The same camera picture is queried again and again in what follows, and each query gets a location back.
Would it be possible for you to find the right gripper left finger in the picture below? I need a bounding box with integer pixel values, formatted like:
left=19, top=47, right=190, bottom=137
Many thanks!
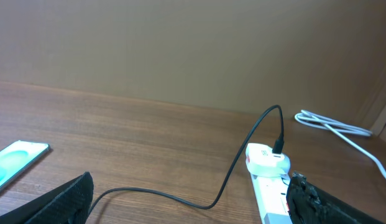
left=0, top=172, right=94, bottom=224

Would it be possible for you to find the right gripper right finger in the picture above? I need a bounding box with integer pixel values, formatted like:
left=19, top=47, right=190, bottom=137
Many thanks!
left=286, top=172, right=382, bottom=224

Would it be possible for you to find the black USB charging cable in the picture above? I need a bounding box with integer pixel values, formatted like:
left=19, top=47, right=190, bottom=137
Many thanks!
left=86, top=105, right=285, bottom=218

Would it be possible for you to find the Samsung Galaxy smartphone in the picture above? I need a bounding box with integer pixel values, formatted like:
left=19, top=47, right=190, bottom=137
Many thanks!
left=0, top=140, right=50, bottom=192

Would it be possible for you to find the white USB charger plug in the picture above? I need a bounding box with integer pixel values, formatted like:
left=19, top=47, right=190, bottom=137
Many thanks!
left=246, top=143, right=291, bottom=177

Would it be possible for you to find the white power strip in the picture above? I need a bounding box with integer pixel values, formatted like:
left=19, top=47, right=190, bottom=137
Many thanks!
left=251, top=174, right=292, bottom=224

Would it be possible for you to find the white power strip cord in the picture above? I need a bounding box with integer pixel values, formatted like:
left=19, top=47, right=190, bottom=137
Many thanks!
left=323, top=123, right=386, bottom=187

